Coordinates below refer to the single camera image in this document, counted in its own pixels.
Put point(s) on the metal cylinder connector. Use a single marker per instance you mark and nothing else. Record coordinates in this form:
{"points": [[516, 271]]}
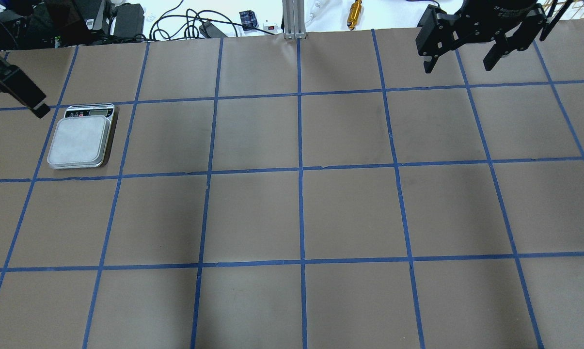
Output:
{"points": [[353, 17]]}

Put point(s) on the aluminium frame post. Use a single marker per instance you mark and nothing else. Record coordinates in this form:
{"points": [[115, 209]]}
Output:
{"points": [[293, 23]]}

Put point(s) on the black electronics pile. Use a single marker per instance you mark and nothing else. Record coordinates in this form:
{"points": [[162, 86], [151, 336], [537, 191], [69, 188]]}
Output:
{"points": [[37, 24]]}

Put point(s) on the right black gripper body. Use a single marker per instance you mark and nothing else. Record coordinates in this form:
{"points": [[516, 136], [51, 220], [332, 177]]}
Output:
{"points": [[511, 10]]}

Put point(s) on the silver digital kitchen scale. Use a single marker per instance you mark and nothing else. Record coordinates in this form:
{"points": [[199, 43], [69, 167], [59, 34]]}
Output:
{"points": [[81, 137]]}

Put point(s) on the white red switch box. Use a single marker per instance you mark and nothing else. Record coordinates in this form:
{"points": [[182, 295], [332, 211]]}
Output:
{"points": [[270, 27]]}

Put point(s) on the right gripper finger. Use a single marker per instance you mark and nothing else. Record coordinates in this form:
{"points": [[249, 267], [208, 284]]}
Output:
{"points": [[439, 33], [507, 48]]}

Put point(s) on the small dark blue box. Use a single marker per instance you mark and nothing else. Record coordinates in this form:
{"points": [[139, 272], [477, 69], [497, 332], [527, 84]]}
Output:
{"points": [[248, 19]]}

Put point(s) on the black power adapter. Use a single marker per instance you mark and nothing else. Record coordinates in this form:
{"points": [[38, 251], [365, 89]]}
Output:
{"points": [[128, 20]]}

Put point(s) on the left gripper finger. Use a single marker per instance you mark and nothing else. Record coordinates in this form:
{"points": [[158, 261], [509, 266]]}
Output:
{"points": [[16, 83]]}

